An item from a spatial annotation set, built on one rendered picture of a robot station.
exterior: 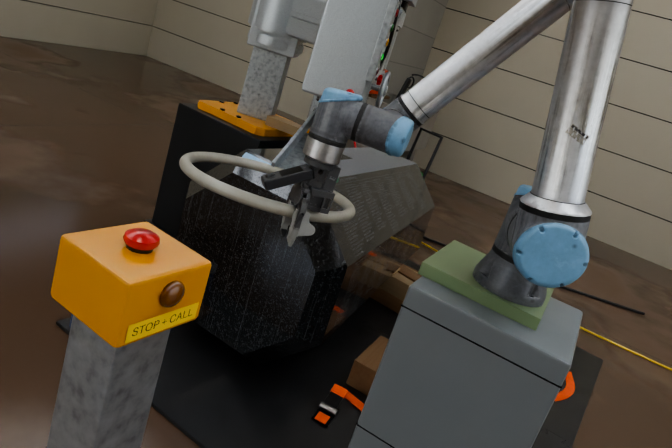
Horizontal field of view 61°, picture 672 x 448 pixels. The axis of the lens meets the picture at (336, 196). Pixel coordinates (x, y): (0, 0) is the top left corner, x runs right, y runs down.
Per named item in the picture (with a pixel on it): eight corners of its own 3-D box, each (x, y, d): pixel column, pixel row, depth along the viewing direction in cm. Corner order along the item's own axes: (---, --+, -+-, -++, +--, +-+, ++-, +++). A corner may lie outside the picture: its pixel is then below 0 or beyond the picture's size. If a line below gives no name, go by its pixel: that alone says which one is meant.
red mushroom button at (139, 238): (113, 242, 63) (117, 226, 63) (142, 237, 67) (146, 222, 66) (136, 258, 62) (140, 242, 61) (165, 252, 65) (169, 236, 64)
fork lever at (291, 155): (318, 99, 237) (321, 88, 234) (362, 114, 235) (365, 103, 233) (258, 171, 179) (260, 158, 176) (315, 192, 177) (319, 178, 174)
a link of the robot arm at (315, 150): (314, 140, 126) (302, 131, 134) (307, 161, 127) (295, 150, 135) (350, 151, 129) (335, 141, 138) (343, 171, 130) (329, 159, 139)
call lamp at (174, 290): (152, 306, 62) (158, 280, 61) (174, 299, 64) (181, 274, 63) (163, 314, 61) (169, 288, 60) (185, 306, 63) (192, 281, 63)
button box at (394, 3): (367, 79, 205) (392, -1, 197) (374, 81, 205) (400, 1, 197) (364, 80, 197) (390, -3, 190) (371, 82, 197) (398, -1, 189)
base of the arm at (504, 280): (545, 293, 154) (561, 260, 151) (540, 315, 137) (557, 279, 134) (479, 263, 160) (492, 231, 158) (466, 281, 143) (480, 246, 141)
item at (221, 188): (217, 154, 182) (219, 145, 181) (362, 205, 177) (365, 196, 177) (143, 169, 134) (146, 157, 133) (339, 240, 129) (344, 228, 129)
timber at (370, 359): (370, 398, 235) (379, 374, 231) (345, 383, 239) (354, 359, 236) (395, 369, 261) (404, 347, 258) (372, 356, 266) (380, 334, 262)
